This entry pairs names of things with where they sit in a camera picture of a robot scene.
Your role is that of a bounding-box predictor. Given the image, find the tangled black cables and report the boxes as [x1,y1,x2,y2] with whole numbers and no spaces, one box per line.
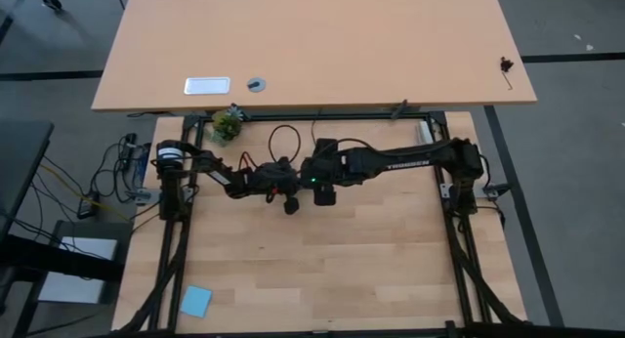
[87,131,153,218]

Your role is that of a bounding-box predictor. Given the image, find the grey metal bracket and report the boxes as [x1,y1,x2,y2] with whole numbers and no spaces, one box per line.
[127,188,161,206]
[480,183,510,201]

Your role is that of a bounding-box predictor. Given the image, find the light wooden desk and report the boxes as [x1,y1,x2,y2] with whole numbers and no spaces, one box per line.
[91,0,539,114]

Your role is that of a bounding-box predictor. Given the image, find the black side table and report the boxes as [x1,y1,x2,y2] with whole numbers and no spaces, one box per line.
[0,120,56,244]

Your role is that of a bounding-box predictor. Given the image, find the white flat box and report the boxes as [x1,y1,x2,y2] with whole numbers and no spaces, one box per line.
[37,235,120,306]

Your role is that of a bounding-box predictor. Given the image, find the green potted plant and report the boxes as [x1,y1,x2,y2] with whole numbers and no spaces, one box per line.
[210,105,244,147]

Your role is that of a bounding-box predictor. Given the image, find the black aluminium frame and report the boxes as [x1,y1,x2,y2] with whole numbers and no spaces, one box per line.
[114,110,534,338]

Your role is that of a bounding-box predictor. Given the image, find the blue sticky note pad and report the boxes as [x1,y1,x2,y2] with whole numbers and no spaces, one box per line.
[179,284,214,319]

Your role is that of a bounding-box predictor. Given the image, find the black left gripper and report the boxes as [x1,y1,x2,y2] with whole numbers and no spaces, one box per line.
[243,161,301,216]

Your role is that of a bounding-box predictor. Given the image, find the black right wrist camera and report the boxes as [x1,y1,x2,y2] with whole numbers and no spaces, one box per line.
[314,138,340,158]

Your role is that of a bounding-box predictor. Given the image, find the white plastic box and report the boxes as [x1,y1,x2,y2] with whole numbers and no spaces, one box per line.
[417,120,434,146]

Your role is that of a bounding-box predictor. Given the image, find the black power adapter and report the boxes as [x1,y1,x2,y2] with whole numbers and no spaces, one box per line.
[76,190,102,221]

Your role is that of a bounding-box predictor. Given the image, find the yellow cable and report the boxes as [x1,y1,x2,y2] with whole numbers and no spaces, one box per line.
[38,163,134,223]

